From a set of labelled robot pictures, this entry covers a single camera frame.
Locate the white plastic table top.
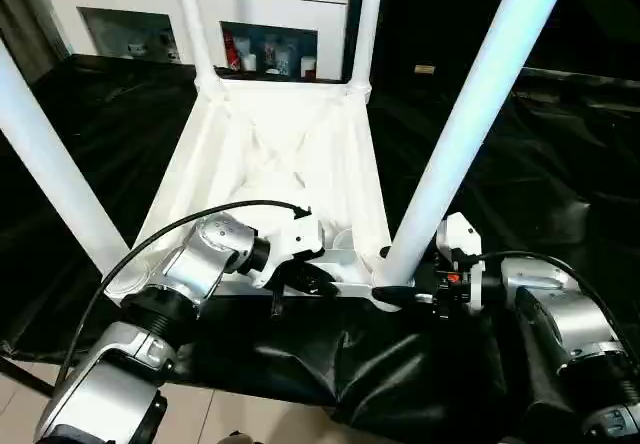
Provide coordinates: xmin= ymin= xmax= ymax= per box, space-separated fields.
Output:
xmin=102 ymin=74 xmax=415 ymax=314

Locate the white plastic table leg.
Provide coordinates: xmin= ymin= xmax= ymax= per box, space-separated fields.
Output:
xmin=349 ymin=0 xmax=387 ymax=96
xmin=171 ymin=0 xmax=222 ymax=91
xmin=374 ymin=0 xmax=577 ymax=289
xmin=0 ymin=38 xmax=130 ymax=279

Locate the black work mat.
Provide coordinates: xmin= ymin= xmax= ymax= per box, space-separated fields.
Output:
xmin=0 ymin=52 xmax=640 ymax=435

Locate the black piano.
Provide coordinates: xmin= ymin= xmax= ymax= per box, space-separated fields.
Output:
xmin=349 ymin=0 xmax=640 ymax=98

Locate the grey curtain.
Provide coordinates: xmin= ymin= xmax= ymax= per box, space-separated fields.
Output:
xmin=0 ymin=0 xmax=70 ymax=86

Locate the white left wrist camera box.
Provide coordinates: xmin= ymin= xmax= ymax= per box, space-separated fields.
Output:
xmin=251 ymin=215 xmax=327 ymax=291

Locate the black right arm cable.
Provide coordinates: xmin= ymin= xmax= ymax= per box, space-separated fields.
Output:
xmin=467 ymin=248 xmax=637 ymax=361

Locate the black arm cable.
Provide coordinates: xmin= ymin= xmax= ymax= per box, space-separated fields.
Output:
xmin=53 ymin=198 xmax=313 ymax=391
xmin=467 ymin=248 xmax=637 ymax=361

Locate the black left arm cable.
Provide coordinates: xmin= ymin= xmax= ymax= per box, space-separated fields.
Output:
xmin=53 ymin=198 xmax=313 ymax=391

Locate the black folding table frame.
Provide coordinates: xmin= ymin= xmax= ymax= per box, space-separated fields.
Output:
xmin=0 ymin=356 xmax=55 ymax=399

